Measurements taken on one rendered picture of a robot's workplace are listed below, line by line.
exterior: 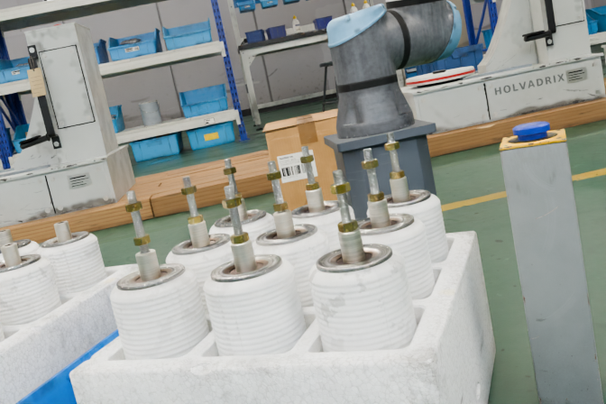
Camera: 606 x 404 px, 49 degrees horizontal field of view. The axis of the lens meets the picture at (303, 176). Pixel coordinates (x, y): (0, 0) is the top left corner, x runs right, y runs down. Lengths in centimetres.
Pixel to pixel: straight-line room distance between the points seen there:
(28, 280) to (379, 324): 55
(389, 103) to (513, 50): 189
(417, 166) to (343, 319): 66
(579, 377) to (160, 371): 47
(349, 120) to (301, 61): 783
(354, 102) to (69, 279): 58
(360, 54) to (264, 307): 68
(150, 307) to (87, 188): 206
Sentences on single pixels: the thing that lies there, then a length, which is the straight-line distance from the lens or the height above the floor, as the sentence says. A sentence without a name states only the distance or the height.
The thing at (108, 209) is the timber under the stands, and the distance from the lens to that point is 269.
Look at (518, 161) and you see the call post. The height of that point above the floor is 30.
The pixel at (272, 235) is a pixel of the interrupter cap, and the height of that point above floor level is 25.
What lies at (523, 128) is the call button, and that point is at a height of 33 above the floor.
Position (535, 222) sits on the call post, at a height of 23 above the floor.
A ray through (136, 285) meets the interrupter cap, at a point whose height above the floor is 25.
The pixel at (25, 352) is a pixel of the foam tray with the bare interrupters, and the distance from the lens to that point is 96.
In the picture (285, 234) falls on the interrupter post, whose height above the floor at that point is 26.
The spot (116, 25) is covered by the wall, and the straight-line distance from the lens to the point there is 918.
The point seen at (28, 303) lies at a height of 20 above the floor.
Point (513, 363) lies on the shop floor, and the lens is 98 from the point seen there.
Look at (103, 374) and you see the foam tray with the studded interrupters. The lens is 75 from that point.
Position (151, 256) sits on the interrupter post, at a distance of 75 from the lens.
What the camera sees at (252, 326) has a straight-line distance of 68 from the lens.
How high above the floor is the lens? 44
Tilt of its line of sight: 9 degrees down
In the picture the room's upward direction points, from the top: 12 degrees counter-clockwise
